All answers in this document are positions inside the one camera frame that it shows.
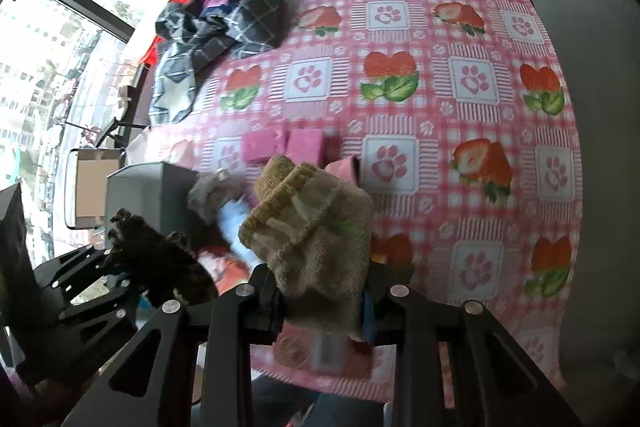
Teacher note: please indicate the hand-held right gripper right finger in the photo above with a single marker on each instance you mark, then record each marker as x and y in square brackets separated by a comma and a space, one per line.
[371, 322]

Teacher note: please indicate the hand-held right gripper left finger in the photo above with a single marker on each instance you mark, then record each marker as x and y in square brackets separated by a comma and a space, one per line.
[260, 307]

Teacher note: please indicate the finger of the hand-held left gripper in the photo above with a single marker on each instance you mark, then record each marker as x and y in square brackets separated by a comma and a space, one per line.
[85, 267]
[110, 307]

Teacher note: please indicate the dark brown knit cloth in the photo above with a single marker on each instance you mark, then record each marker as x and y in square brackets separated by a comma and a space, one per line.
[170, 262]

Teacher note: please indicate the beige burlap knit cloth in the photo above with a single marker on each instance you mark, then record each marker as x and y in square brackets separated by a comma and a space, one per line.
[310, 232]

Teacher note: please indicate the white storage box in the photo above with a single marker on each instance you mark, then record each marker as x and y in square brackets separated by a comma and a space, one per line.
[145, 192]

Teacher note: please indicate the pink sponge block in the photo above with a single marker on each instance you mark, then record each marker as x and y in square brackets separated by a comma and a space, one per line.
[262, 147]
[305, 146]

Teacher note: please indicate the orange printed packet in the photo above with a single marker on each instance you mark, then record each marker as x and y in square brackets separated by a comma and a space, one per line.
[225, 269]

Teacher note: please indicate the cardboard box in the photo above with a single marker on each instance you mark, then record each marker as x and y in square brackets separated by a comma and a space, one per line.
[92, 192]

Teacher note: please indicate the grey fluffy cloth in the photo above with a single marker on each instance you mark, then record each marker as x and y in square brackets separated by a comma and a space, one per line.
[212, 194]

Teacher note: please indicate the flat pink sponge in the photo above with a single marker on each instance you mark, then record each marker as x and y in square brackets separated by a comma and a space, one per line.
[342, 169]

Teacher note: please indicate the window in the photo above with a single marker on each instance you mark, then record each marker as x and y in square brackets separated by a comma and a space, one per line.
[60, 57]

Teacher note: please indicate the pink printed bed sheet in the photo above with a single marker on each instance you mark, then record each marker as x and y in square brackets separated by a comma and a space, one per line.
[425, 117]

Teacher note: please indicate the large red basin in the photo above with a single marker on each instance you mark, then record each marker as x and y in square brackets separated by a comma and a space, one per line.
[156, 49]

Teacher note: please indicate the dark plaid clothes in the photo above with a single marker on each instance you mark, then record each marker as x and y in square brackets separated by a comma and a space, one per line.
[215, 27]

